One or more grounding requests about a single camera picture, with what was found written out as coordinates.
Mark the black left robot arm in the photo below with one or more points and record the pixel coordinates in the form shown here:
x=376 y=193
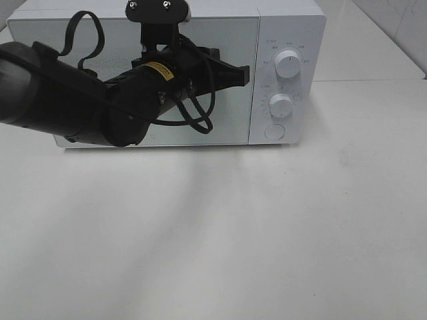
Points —
x=41 y=93

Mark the white microwave knob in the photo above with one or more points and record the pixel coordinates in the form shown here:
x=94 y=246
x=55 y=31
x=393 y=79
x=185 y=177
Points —
x=287 y=63
x=281 y=105

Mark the white microwave oven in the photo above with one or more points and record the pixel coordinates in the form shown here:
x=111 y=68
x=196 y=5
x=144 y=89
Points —
x=297 y=25

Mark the white microwave door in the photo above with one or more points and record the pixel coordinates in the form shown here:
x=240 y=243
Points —
x=235 y=38

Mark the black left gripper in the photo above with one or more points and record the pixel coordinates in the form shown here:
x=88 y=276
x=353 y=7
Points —
x=164 y=79

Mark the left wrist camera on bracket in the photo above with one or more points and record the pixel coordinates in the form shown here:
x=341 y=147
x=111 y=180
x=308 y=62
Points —
x=159 y=21

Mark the round white door button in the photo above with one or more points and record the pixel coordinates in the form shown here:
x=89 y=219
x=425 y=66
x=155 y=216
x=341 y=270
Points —
x=275 y=132

